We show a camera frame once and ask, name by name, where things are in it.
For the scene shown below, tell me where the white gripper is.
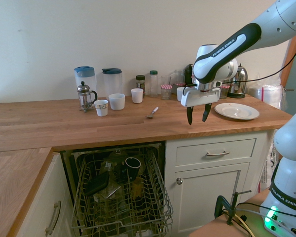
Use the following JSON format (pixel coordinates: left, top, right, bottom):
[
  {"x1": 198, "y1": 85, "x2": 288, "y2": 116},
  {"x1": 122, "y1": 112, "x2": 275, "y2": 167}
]
[{"x1": 180, "y1": 80, "x2": 223, "y2": 126}]

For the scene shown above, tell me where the green-lidded glass jar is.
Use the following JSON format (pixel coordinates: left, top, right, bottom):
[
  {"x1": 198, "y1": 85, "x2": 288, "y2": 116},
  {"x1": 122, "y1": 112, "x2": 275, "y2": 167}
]
[{"x1": 148, "y1": 70, "x2": 159, "y2": 98}]

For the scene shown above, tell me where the clear pitcher dark-teal lid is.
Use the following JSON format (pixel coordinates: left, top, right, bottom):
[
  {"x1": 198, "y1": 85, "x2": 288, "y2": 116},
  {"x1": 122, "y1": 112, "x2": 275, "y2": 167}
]
[{"x1": 101, "y1": 68, "x2": 124, "y2": 98}]

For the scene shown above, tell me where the red-checked-lid glass jar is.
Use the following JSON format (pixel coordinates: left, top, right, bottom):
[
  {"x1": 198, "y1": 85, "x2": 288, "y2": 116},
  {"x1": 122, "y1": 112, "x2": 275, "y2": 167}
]
[
  {"x1": 219, "y1": 83, "x2": 231, "y2": 99},
  {"x1": 160, "y1": 84, "x2": 173, "y2": 101}
]

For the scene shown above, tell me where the wide white cup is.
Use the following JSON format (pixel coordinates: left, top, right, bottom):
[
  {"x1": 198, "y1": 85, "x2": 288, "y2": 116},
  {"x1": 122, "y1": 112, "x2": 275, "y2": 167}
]
[{"x1": 108, "y1": 93, "x2": 126, "y2": 111}]

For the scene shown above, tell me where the white-handled metal spoon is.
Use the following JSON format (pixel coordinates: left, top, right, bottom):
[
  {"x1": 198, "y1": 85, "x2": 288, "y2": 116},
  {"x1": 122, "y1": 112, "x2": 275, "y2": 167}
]
[{"x1": 145, "y1": 107, "x2": 159, "y2": 120}]

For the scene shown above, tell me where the clear drinking glass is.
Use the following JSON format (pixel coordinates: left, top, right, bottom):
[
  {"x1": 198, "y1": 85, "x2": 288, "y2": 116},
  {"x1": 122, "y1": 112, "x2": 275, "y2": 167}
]
[{"x1": 160, "y1": 75, "x2": 172, "y2": 87}]

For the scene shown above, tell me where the white corner cabinet front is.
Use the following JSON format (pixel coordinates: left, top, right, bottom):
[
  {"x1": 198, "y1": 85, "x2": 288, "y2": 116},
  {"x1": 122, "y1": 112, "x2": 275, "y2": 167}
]
[{"x1": 16, "y1": 153, "x2": 77, "y2": 237}]

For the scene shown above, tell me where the glass French press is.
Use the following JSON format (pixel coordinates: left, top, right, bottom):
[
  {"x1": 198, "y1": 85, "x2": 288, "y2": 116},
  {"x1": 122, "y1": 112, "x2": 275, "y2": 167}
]
[{"x1": 76, "y1": 81, "x2": 98, "y2": 113}]

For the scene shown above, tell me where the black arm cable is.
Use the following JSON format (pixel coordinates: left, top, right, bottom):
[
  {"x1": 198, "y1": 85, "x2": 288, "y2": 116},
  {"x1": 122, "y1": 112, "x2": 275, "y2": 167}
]
[{"x1": 222, "y1": 37, "x2": 296, "y2": 84}]

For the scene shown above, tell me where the black mug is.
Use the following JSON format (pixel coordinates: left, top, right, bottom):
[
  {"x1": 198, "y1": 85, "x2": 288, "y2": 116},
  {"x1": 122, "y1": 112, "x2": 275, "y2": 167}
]
[{"x1": 120, "y1": 157, "x2": 142, "y2": 181}]

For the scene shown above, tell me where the metal drawer handle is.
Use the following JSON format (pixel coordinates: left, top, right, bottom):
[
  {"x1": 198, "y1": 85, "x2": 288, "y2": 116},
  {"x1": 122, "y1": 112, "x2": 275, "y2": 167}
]
[{"x1": 205, "y1": 151, "x2": 230, "y2": 158}]

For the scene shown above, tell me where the yellow plastic item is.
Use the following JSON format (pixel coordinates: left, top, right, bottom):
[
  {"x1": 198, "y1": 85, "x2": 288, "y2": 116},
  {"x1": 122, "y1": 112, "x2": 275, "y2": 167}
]
[{"x1": 132, "y1": 176, "x2": 146, "y2": 198}]

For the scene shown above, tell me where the empty clear glass jar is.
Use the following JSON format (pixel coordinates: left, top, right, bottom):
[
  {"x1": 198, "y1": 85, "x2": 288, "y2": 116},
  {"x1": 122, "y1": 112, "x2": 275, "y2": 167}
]
[{"x1": 173, "y1": 69, "x2": 186, "y2": 87}]

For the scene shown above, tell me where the clear plastic bag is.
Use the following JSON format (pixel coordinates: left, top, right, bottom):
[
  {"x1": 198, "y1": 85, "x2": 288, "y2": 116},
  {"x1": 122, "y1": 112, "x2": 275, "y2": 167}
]
[{"x1": 248, "y1": 78, "x2": 286, "y2": 111}]

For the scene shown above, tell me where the wire dishwasher rack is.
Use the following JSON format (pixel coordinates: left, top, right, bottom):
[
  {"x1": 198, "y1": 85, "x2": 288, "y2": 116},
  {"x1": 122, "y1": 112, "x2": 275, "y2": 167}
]
[{"x1": 71, "y1": 148, "x2": 175, "y2": 237}]

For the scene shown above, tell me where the tall white cup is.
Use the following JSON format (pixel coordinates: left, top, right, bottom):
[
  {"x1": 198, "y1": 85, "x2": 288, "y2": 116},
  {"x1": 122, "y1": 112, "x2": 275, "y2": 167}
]
[{"x1": 131, "y1": 88, "x2": 144, "y2": 104}]

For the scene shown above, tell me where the black bottle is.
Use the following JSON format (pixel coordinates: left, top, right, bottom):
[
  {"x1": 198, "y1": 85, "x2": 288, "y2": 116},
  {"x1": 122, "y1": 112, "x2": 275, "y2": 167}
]
[{"x1": 185, "y1": 64, "x2": 194, "y2": 84}]

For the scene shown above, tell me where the yellow cable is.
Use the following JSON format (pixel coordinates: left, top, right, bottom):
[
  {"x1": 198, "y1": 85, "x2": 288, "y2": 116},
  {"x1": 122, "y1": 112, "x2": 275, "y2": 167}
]
[{"x1": 233, "y1": 214, "x2": 257, "y2": 237}]

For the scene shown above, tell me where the white dinner plate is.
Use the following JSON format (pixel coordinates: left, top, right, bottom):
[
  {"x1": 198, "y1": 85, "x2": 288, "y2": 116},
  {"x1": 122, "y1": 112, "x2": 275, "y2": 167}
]
[{"x1": 214, "y1": 102, "x2": 260, "y2": 121}]

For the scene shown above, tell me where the black C-clamp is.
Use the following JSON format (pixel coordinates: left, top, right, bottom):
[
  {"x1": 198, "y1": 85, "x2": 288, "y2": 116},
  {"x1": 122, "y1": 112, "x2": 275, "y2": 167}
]
[{"x1": 214, "y1": 190, "x2": 252, "y2": 226}]

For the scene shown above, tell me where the small patterned white cup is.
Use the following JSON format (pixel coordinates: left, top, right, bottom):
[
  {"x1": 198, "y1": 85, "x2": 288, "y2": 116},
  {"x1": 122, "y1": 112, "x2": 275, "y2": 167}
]
[{"x1": 93, "y1": 99, "x2": 110, "y2": 117}]

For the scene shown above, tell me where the black base cable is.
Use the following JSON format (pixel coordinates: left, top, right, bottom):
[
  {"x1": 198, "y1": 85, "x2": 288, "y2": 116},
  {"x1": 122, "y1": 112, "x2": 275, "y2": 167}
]
[{"x1": 236, "y1": 201, "x2": 296, "y2": 218}]

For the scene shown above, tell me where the dark-lidded spice jar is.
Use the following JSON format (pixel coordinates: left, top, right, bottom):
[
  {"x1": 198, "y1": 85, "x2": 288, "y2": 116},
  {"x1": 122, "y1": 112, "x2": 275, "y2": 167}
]
[{"x1": 135, "y1": 75, "x2": 146, "y2": 98}]

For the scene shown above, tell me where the metal wire dish rack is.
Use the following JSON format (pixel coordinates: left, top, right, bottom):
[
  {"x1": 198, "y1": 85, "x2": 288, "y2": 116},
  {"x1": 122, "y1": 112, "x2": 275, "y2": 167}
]
[{"x1": 60, "y1": 141, "x2": 175, "y2": 237}]

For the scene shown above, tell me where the white ramekin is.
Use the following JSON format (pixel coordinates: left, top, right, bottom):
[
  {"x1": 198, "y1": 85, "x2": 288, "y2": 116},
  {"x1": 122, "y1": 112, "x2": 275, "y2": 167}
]
[{"x1": 176, "y1": 86, "x2": 187, "y2": 102}]

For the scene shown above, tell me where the white cabinet drawer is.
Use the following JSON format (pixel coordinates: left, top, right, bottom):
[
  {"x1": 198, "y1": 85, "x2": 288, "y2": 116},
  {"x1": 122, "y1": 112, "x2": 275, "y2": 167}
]
[{"x1": 174, "y1": 138, "x2": 257, "y2": 166}]

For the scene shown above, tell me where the clear plastic container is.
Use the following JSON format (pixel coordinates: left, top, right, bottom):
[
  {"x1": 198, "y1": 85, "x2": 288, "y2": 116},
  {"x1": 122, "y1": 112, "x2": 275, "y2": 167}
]
[{"x1": 92, "y1": 182, "x2": 122, "y2": 201}]

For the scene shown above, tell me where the stainless steel electric kettle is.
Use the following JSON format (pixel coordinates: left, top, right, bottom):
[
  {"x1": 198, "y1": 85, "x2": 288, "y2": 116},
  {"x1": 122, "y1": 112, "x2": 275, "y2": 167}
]
[{"x1": 227, "y1": 63, "x2": 249, "y2": 99}]

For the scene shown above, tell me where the grey cable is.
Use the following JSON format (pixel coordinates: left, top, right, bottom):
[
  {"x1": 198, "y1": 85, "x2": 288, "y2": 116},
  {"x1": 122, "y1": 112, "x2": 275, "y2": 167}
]
[{"x1": 234, "y1": 206, "x2": 265, "y2": 216}]

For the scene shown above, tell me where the printed white plastic bag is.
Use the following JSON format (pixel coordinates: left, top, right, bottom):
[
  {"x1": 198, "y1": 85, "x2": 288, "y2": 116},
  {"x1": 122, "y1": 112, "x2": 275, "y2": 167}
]
[{"x1": 258, "y1": 138, "x2": 280, "y2": 196}]

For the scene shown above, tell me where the black container lid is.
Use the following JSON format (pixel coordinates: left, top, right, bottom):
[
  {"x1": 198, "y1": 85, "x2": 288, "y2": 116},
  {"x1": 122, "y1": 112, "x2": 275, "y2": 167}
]
[{"x1": 84, "y1": 171, "x2": 111, "y2": 197}]

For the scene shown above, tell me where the clear pitcher light-blue lid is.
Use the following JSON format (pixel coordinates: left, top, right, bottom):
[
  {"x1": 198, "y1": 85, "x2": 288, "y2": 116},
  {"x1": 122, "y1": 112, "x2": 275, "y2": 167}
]
[{"x1": 74, "y1": 66, "x2": 97, "y2": 99}]

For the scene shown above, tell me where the curved metal cabinet handle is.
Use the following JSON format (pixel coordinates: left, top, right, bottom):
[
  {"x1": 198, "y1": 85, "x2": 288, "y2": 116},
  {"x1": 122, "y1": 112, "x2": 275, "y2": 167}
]
[{"x1": 44, "y1": 200, "x2": 62, "y2": 236}]

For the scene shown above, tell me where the white cabinet door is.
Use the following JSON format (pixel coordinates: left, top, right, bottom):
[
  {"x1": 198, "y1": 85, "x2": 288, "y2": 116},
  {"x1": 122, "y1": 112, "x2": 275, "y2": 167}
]
[{"x1": 174, "y1": 162, "x2": 251, "y2": 237}]

